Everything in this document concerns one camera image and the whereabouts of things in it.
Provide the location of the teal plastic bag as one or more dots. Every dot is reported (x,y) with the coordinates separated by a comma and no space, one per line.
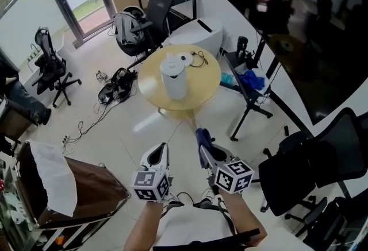
(227,78)

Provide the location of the black screen stand with tray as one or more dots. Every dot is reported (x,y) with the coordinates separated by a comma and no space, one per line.
(250,100)

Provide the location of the black chest mount bar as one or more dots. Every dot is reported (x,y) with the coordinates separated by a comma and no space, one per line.
(230,239)

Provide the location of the brown metal-framed cart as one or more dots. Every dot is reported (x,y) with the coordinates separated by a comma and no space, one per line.
(97,183)

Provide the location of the small black remote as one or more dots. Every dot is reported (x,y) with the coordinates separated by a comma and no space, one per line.
(286,130)

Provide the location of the white power strip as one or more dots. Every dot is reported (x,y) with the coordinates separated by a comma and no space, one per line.
(66,139)

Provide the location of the white plastic bag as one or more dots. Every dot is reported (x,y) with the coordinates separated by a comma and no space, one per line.
(266,86)

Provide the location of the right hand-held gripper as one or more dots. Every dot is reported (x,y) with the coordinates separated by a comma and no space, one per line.
(234,176)

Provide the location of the person's left white shoe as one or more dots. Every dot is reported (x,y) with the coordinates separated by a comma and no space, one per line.
(172,196)

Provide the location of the brown wooden desk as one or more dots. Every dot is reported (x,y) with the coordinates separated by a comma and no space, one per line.
(14,123)

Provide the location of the black framed glass door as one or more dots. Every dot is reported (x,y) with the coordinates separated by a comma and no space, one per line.
(77,14)

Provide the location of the grey backpack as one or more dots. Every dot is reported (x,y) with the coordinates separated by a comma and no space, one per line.
(125,28)

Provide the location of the person's black trousers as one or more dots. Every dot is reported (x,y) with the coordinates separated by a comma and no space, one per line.
(201,206)

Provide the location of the black ribbed cylinder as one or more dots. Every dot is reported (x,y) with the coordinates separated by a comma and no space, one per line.
(242,46)

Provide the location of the white round tub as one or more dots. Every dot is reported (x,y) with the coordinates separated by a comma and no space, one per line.
(133,8)

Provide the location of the large black screen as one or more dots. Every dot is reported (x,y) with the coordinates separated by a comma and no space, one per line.
(316,28)

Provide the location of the grey pouch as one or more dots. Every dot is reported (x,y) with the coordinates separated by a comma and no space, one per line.
(241,69)

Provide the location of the black high-back mesh chair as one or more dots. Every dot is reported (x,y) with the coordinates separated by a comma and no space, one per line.
(158,8)

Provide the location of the white cloth sheet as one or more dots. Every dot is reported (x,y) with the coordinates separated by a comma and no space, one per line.
(54,178)

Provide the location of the black office chair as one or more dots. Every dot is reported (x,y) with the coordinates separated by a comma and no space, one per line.
(49,66)
(287,175)
(336,221)

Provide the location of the blue gloves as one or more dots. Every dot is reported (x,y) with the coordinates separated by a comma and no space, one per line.
(253,79)

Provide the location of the person's white shirt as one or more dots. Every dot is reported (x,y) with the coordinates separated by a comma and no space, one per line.
(195,227)

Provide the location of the small silver gadget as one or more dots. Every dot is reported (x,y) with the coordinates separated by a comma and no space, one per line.
(101,75)

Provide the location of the white round disc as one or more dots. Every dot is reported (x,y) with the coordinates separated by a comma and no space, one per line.
(186,58)

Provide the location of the person's right white shoe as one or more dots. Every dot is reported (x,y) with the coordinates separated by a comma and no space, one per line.
(207,194)

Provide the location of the person's left forearm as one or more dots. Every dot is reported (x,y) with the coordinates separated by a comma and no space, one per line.
(143,224)

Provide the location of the person's right forearm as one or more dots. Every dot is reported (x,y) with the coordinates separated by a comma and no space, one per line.
(244,215)

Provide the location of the chrome faucet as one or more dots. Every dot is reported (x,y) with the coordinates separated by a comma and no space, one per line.
(33,51)

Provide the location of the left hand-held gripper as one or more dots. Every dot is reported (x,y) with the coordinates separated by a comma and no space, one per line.
(149,185)

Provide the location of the glass cabinet with cups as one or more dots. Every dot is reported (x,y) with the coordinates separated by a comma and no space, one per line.
(14,209)

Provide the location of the person's white shoe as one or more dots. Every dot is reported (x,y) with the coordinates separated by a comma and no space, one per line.
(207,194)
(172,196)

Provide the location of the white kettle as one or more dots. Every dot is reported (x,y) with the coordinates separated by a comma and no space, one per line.
(174,80)

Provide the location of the round wooden table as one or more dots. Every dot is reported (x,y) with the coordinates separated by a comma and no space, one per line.
(204,83)

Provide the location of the white smart toilet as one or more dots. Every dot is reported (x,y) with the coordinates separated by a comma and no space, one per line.
(198,34)

